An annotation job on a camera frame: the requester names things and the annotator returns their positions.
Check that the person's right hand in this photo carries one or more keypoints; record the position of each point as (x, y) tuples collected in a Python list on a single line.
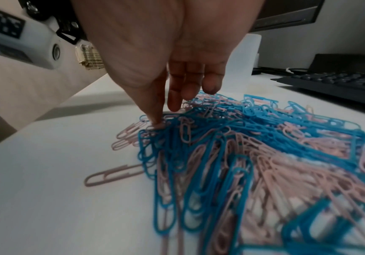
[(157, 49)]

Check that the translucent plastic container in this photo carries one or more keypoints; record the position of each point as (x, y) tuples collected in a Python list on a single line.
[(247, 57)]

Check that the pile of blue pink paperclips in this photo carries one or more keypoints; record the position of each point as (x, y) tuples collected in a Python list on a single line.
[(233, 162)]

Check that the black keyboard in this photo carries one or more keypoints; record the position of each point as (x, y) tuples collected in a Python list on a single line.
[(337, 87)]

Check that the plain black monitor base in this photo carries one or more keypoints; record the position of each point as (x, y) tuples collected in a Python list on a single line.
[(343, 63)]

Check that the white table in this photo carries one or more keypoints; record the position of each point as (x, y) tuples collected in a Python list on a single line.
[(43, 199)]

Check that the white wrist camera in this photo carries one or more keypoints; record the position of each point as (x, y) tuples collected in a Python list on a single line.
[(28, 47)]

